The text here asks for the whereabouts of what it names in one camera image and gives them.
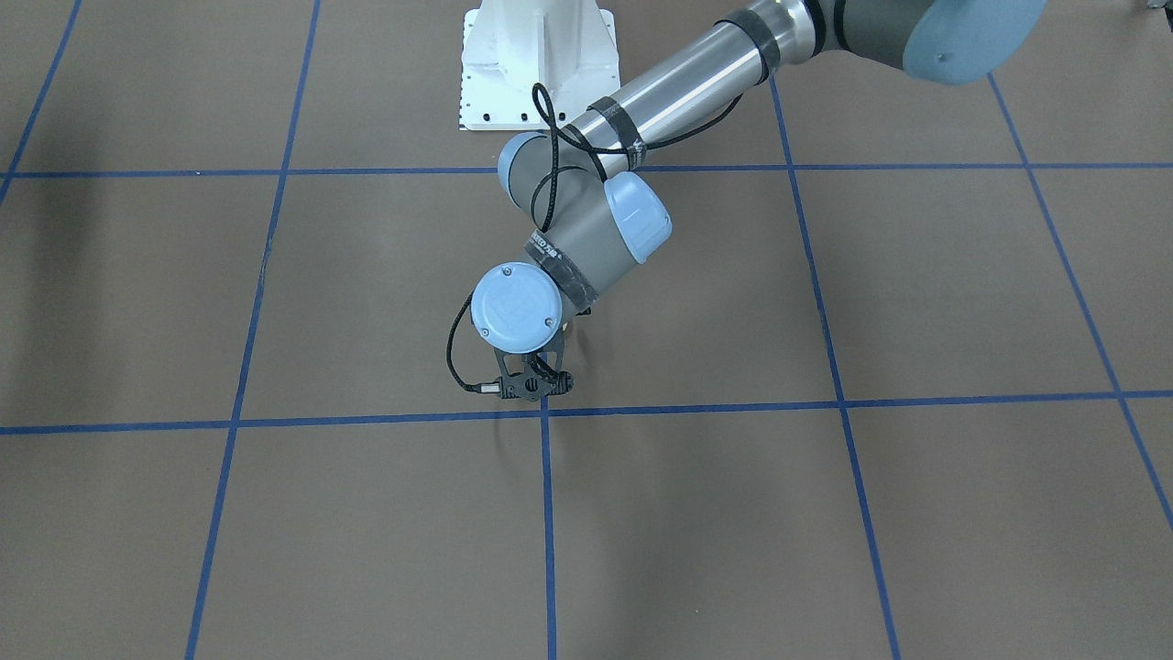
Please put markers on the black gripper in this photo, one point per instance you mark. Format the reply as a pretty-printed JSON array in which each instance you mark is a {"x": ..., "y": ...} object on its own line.
[{"x": 555, "y": 375}]

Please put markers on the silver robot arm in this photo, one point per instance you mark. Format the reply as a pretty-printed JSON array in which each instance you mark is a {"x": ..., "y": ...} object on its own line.
[{"x": 595, "y": 219}]

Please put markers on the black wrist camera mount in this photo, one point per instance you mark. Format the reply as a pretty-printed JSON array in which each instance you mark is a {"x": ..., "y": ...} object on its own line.
[{"x": 514, "y": 382}]

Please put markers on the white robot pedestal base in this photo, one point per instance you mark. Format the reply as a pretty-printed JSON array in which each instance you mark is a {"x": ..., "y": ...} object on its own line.
[{"x": 571, "y": 47}]

